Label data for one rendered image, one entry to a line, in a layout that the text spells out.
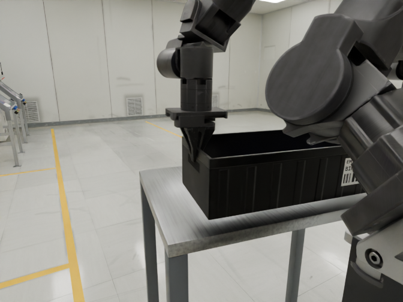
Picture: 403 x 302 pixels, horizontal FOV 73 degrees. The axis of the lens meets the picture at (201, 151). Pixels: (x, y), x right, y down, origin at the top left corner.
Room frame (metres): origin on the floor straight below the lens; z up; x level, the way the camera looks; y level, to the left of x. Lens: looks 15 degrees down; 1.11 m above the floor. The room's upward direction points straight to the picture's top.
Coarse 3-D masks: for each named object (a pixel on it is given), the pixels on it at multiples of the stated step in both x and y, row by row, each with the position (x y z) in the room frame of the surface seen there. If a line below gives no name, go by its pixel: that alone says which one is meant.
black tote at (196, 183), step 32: (224, 160) 0.43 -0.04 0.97; (256, 160) 0.45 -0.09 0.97; (288, 160) 0.47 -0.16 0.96; (320, 160) 0.49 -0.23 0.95; (192, 192) 0.51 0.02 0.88; (224, 192) 0.43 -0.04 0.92; (256, 192) 0.45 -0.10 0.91; (288, 192) 0.47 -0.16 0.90; (320, 192) 0.50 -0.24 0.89; (352, 192) 0.53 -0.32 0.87
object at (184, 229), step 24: (168, 168) 0.89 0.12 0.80; (144, 192) 0.84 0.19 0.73; (168, 192) 0.69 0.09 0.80; (144, 216) 0.84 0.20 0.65; (168, 216) 0.56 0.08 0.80; (192, 216) 0.56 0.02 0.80; (240, 216) 0.56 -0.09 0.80; (264, 216) 0.56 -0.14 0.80; (288, 216) 0.56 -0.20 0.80; (312, 216) 0.56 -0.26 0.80; (336, 216) 0.59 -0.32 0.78; (144, 240) 0.85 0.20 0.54; (168, 240) 0.46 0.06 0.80; (192, 240) 0.47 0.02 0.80; (216, 240) 0.48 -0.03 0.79; (240, 240) 0.50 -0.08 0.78; (168, 264) 0.45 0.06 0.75; (288, 264) 1.09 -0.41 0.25; (168, 288) 0.46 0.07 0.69; (288, 288) 1.07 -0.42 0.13
